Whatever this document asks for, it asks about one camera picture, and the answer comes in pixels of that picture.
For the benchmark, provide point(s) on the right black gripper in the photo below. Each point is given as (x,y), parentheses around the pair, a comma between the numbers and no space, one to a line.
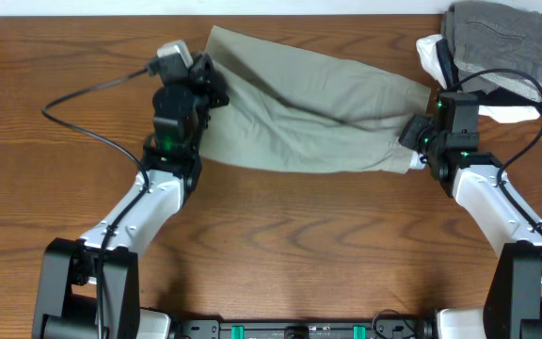
(407,137)

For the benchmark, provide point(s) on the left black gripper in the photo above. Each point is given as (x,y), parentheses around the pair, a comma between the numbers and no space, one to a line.
(201,79)

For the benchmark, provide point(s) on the khaki green shorts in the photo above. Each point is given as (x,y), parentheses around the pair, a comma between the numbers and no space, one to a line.
(293,110)

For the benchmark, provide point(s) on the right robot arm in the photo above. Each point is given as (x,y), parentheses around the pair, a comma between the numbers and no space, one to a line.
(447,142)

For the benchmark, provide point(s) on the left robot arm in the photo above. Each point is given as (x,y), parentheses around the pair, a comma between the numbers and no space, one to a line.
(89,287)

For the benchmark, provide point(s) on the white folded garment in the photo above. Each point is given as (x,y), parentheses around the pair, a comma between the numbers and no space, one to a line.
(428,54)

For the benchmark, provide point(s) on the black folded garment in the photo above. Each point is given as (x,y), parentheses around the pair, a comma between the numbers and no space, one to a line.
(495,97)

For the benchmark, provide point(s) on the grey folded garment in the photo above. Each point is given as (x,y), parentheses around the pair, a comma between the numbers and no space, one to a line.
(484,35)

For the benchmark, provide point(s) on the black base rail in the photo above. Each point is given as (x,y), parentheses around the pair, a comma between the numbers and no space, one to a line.
(390,328)

